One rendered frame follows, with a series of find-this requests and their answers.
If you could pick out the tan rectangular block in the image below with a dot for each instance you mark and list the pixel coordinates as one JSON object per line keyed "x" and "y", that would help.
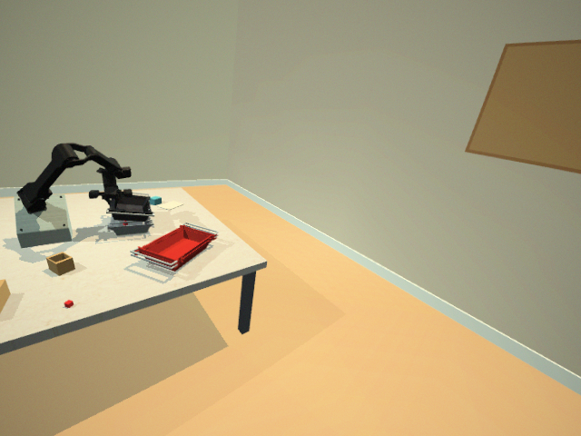
{"x": 4, "y": 293}

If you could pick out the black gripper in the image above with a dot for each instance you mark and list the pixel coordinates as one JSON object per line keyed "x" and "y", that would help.
{"x": 94, "y": 194}

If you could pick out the tan open box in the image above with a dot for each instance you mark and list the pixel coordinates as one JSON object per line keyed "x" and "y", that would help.
{"x": 60, "y": 263}

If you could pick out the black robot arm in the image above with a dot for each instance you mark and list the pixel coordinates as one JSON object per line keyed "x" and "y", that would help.
{"x": 34, "y": 194}

